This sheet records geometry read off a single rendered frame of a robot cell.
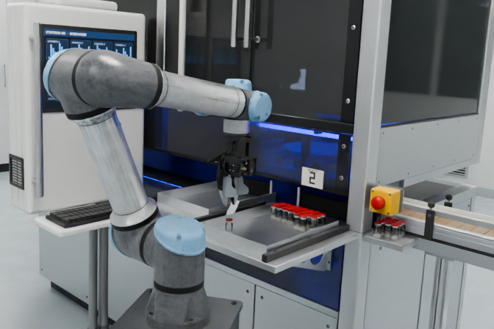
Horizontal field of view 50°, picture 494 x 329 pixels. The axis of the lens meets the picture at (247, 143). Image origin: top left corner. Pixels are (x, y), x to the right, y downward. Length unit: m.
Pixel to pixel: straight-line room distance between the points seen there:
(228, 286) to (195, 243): 0.93
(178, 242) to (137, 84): 0.36
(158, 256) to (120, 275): 1.47
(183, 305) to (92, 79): 0.53
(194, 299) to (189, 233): 0.15
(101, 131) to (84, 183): 0.98
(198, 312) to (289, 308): 0.73
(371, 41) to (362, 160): 0.35
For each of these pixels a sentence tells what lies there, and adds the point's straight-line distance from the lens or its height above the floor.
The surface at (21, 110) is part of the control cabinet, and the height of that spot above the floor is 1.18.
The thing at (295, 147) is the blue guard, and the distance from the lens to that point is 1.78.
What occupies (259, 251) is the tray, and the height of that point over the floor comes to 0.89.
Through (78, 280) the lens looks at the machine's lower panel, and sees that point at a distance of 3.04.
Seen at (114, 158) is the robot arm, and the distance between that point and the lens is 1.21.
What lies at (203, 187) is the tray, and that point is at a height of 0.90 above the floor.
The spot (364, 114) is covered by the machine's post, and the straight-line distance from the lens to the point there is 1.63.
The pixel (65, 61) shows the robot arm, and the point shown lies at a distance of 1.14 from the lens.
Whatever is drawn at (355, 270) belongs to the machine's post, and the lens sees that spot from 1.74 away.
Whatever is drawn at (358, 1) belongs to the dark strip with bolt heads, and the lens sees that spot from 1.66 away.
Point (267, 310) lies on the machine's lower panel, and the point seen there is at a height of 0.50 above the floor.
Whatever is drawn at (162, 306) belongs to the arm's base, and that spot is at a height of 0.84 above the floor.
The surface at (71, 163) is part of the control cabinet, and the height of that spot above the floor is 0.97.
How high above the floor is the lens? 1.40
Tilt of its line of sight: 9 degrees down
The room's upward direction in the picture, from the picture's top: 3 degrees clockwise
